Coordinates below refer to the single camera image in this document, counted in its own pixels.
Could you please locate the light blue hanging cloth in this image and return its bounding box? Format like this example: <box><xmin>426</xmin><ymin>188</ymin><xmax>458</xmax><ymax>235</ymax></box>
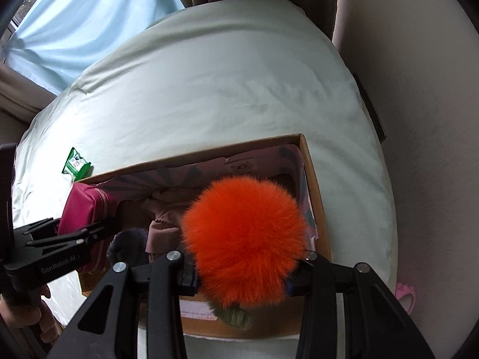
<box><xmin>5</xmin><ymin>0</ymin><xmax>186</xmax><ymax>96</ymax></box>

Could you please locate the pink zip pouch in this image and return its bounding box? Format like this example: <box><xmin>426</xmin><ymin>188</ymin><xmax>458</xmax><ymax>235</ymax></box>
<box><xmin>59</xmin><ymin>182</ymin><xmax>119</xmax><ymax>274</ymax></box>

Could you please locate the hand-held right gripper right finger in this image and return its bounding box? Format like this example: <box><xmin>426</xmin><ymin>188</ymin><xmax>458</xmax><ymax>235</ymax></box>
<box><xmin>287</xmin><ymin>252</ymin><xmax>437</xmax><ymax>359</ymax></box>

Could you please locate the orange pompom with green knit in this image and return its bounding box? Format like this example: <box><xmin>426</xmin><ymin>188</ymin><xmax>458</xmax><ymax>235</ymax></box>
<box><xmin>180</xmin><ymin>174</ymin><xmax>312</xmax><ymax>333</ymax></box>

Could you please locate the pale pink cloth scrunchie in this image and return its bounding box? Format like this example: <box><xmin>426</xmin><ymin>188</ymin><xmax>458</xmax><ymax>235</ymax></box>
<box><xmin>141</xmin><ymin>186</ymin><xmax>201</xmax><ymax>267</ymax></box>

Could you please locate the pink plastic object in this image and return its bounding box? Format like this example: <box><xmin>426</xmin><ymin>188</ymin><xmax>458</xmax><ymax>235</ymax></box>
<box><xmin>394</xmin><ymin>282</ymin><xmax>417</xmax><ymax>315</ymax></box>

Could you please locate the grey fluffy ball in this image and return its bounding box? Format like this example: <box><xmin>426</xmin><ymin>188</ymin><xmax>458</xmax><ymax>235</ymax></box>
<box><xmin>105</xmin><ymin>228</ymin><xmax>151</xmax><ymax>267</ymax></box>

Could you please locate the white framed window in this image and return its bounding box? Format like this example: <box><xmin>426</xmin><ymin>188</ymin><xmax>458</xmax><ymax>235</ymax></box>
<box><xmin>8</xmin><ymin>0</ymin><xmax>43</xmax><ymax>35</ymax></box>

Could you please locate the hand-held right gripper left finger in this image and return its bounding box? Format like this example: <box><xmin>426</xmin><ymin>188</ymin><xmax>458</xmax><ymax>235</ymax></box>
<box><xmin>47</xmin><ymin>250</ymin><xmax>199</xmax><ymax>359</ymax></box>

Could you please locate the green snack packet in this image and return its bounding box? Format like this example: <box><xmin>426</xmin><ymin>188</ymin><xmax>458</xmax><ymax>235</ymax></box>
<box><xmin>61</xmin><ymin>147</ymin><xmax>93</xmax><ymax>181</ymax></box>

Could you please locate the person's left hand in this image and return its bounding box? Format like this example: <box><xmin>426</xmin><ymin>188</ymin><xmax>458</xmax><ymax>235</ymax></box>
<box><xmin>0</xmin><ymin>283</ymin><xmax>60</xmax><ymax>342</ymax></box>

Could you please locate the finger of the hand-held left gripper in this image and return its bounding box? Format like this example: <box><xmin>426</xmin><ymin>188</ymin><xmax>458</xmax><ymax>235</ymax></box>
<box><xmin>13</xmin><ymin>217</ymin><xmax>63</xmax><ymax>243</ymax></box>
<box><xmin>25</xmin><ymin>220</ymin><xmax>118</xmax><ymax>255</ymax></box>

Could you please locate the white headboard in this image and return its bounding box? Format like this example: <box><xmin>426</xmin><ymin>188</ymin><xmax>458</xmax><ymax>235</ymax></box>
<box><xmin>0</xmin><ymin>109</ymin><xmax>31</xmax><ymax>146</ymax></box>

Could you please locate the patterned cardboard box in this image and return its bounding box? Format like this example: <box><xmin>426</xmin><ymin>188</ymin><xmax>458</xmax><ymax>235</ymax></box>
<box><xmin>76</xmin><ymin>133</ymin><xmax>333</xmax><ymax>342</ymax></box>

